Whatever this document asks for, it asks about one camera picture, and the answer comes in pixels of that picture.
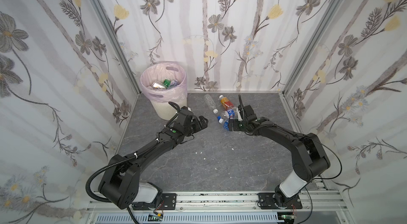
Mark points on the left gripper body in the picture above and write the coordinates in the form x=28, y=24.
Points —
x=197, y=124

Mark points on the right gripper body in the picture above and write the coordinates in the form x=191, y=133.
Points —
x=242, y=117

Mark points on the blue label white cap bottle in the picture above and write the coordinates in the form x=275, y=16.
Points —
x=224, y=123

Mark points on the orange red label bottle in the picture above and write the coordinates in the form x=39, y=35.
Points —
x=226, y=103

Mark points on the clear ribbed bottle white cap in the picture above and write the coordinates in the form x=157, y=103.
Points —
x=210, y=103

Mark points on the green soda bottle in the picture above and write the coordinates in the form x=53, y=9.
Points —
x=167, y=82

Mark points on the Pepsi blue label bottle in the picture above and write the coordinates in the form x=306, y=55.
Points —
x=232, y=113

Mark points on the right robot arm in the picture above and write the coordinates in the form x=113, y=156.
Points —
x=308, y=156

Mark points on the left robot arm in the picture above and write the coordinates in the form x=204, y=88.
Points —
x=120, y=181

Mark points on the cream waste bin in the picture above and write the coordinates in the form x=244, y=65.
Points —
x=162, y=107

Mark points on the pink bin liner bag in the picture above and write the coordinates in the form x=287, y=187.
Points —
x=161, y=71

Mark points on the purple tinted Cancer bottle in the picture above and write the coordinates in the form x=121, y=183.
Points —
x=173, y=83

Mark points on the clear square bottle green band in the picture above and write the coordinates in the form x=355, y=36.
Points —
x=158, y=86

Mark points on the white slotted cable duct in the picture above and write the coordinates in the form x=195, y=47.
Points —
x=210, y=218

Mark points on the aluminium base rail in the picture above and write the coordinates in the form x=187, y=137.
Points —
x=245, y=201

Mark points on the left aluminium corner post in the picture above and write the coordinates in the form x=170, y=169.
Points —
x=109, y=30

